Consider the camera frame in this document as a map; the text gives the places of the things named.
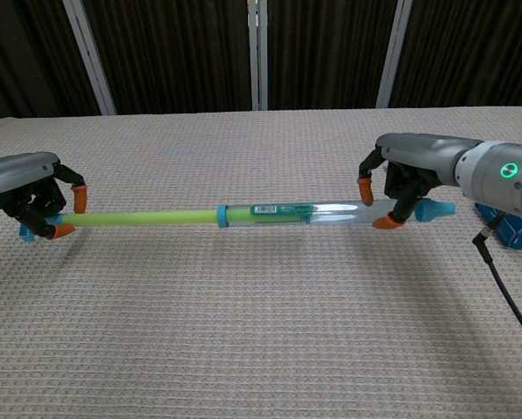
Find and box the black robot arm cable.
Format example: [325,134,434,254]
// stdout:
[471,212,522,348]

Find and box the white metal frame post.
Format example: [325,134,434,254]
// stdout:
[374,0,415,109]
[62,0,117,116]
[246,0,269,111]

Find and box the dark brown screen panel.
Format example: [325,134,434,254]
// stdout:
[0,0,101,125]
[80,0,254,115]
[265,0,397,110]
[388,0,522,108]

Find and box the grey black left robot hand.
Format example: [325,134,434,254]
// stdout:
[0,151,89,242]

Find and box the beige woven tablecloth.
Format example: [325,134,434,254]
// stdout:
[0,104,522,419]

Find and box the grey black right robot hand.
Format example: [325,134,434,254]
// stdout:
[357,132,481,230]

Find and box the blue Oreo cookie box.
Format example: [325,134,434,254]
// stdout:
[474,202,522,251]

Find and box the green and blue water pump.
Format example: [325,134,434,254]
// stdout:
[18,198,457,244]

